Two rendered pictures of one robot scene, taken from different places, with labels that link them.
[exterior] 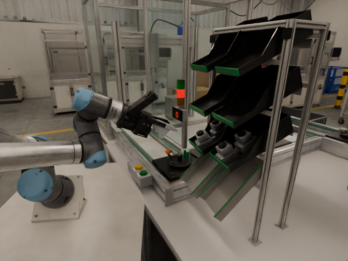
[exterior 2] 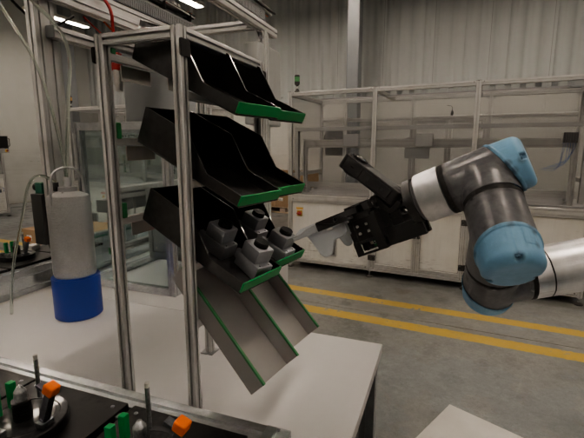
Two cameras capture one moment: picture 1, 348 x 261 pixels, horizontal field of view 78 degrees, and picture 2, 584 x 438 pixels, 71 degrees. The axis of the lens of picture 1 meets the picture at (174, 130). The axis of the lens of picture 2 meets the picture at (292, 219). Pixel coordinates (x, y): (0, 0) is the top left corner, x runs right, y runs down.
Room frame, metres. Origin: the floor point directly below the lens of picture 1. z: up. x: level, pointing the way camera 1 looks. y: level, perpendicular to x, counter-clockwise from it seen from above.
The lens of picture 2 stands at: (1.28, 0.53, 1.45)
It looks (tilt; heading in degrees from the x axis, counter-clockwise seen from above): 10 degrees down; 230
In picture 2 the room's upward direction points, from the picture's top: straight up
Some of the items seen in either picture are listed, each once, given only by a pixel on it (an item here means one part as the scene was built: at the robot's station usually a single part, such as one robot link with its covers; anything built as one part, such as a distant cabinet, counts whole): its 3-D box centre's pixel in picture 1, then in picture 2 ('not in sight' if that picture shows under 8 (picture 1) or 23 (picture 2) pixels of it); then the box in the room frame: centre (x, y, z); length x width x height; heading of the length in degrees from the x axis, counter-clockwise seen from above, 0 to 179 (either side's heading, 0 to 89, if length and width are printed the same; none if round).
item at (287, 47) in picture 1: (250, 131); (198, 231); (0.85, -0.32, 1.26); 0.36 x 0.21 x 0.80; 29
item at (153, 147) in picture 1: (160, 152); not in sight; (1.38, 0.09, 0.91); 0.84 x 0.28 x 0.10; 29
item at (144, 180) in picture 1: (139, 172); not in sight; (1.07, 0.20, 0.93); 0.21 x 0.07 x 0.06; 29
